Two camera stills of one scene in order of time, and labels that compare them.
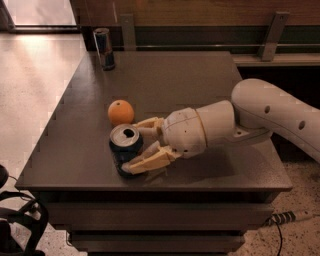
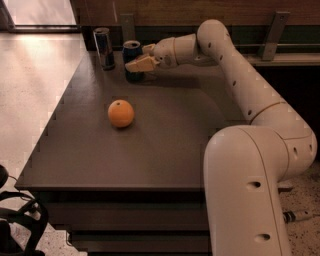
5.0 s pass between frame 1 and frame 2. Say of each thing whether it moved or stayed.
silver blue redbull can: stayed
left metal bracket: stayed
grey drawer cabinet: stayed
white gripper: moved
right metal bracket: stayed
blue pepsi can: moved
